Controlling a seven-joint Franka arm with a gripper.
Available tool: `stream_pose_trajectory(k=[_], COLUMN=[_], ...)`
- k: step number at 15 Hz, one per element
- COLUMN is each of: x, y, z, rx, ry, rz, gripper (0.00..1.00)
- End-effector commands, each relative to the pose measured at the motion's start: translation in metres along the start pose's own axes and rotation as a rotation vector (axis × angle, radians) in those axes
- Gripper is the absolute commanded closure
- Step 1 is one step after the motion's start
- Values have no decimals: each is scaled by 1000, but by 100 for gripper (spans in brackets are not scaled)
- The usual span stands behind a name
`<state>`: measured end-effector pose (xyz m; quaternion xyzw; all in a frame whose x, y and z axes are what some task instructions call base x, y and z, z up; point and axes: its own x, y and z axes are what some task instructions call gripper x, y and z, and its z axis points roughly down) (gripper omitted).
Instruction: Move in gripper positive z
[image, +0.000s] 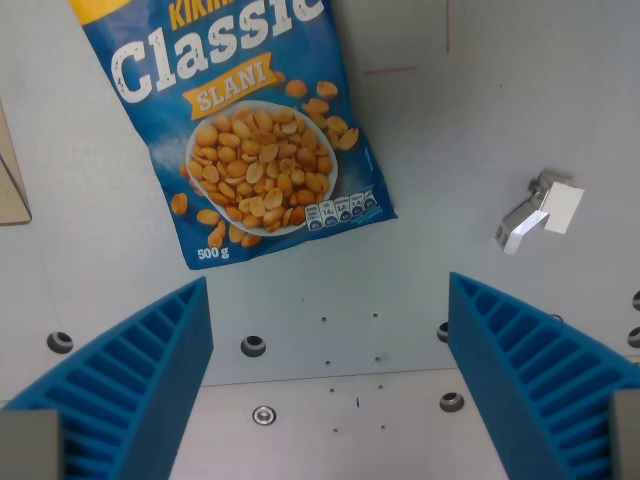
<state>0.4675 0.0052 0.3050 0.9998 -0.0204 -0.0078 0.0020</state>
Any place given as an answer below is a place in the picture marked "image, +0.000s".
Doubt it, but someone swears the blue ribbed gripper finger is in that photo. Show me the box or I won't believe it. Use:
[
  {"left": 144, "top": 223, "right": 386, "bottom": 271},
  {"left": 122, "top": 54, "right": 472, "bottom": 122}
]
[
  {"left": 447, "top": 271, "right": 640, "bottom": 480},
  {"left": 0, "top": 276, "right": 215, "bottom": 480}
]

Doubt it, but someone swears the tan cardboard box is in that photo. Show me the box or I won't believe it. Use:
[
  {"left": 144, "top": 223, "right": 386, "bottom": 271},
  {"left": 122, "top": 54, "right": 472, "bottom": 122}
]
[{"left": 0, "top": 97, "right": 34, "bottom": 227}]

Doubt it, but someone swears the blue peanut snack bag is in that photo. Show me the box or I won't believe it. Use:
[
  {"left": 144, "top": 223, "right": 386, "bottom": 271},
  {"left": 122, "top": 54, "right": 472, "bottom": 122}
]
[{"left": 67, "top": 0, "right": 399, "bottom": 272}]

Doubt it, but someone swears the small metal bracket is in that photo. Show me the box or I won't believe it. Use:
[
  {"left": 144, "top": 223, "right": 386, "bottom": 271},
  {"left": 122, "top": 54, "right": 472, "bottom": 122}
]
[{"left": 494, "top": 171, "right": 585, "bottom": 256}]

